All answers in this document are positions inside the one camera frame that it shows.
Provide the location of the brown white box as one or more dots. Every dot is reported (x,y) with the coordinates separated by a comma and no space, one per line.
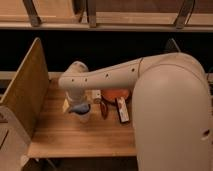
(122,110)

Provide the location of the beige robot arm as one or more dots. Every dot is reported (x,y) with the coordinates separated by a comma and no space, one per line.
(171,107)

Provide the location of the wooden shelf with brackets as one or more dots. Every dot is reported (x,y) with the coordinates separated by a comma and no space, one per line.
(108,15)

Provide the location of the right dark side panel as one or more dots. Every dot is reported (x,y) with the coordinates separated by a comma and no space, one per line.
(171,46)

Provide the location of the orange bowl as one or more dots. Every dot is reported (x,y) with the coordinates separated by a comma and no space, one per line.
(111,94)

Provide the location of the left wooden side panel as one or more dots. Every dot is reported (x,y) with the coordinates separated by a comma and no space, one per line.
(22,101)

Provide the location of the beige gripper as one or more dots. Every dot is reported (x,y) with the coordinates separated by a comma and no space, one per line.
(74,96)

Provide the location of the cup with blue sponge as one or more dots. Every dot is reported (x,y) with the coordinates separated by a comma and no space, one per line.
(81,111)

